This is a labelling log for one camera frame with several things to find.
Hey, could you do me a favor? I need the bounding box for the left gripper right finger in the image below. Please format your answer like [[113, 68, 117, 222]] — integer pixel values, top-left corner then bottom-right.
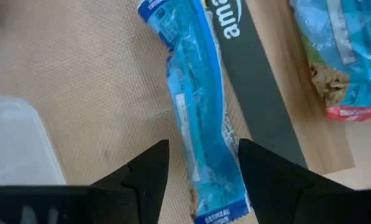
[[237, 138, 357, 224]]

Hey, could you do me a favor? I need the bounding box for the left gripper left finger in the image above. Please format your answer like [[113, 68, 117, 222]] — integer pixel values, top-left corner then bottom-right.
[[89, 139, 171, 224]]

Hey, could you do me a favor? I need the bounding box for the blue oatmeal granola bar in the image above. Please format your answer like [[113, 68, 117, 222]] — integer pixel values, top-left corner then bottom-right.
[[137, 0, 252, 224]]

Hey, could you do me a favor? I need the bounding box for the blue red-ended granola bar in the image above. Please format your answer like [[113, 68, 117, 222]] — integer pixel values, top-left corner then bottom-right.
[[289, 0, 371, 123]]

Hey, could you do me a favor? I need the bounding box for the beige black-bordered silicone mat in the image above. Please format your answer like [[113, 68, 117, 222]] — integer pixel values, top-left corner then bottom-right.
[[0, 0, 309, 224]]

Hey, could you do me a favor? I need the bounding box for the clear plastic container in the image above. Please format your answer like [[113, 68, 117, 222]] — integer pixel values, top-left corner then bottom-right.
[[0, 93, 67, 187]]

